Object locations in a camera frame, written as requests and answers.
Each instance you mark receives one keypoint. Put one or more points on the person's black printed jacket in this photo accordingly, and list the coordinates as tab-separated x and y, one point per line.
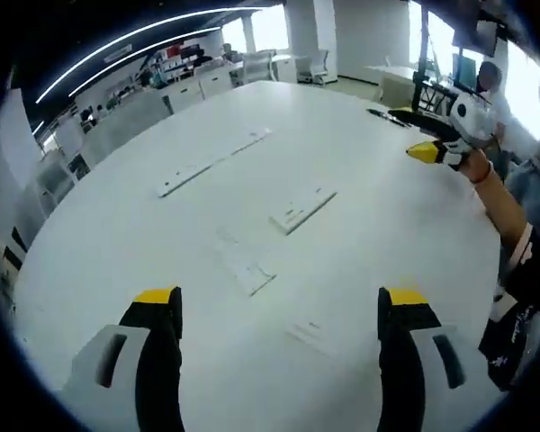
526	292

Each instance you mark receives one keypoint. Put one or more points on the light blue cloth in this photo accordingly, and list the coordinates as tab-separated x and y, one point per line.
533	189

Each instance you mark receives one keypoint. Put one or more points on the white side table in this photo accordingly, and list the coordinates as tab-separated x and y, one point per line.
396	76

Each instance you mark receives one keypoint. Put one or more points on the person's right hand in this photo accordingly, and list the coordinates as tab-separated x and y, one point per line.
476	166

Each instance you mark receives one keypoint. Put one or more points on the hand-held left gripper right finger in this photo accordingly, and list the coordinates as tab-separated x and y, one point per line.
400	360

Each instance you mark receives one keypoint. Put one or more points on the white socket holder cover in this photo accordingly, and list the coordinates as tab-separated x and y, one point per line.
247	265
303	209
312	335

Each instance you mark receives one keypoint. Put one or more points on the plain white pillar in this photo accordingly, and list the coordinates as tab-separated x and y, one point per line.
369	36

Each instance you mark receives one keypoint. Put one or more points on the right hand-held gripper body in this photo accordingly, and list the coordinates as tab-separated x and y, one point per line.
472	121

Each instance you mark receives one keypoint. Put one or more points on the long white socket holder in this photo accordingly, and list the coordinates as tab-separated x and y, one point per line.
211	162

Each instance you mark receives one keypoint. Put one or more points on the black floor stand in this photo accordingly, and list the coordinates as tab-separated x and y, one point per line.
425	67

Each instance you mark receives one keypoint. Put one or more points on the ceiling air vent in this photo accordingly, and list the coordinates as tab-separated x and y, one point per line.
118	52

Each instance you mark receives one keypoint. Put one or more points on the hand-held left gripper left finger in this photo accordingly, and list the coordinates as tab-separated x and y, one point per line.
157	360

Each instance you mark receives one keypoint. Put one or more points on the white mesh office chair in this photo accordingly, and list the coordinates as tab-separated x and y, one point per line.
257	66
314	66

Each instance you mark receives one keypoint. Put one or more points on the row of white cabinets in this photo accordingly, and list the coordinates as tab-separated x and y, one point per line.
216	83

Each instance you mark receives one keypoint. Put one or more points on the black flat tool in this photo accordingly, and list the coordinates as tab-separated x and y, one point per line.
387	116

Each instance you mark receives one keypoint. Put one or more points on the long ceiling light strip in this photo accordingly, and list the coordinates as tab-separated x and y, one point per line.
130	38
139	56

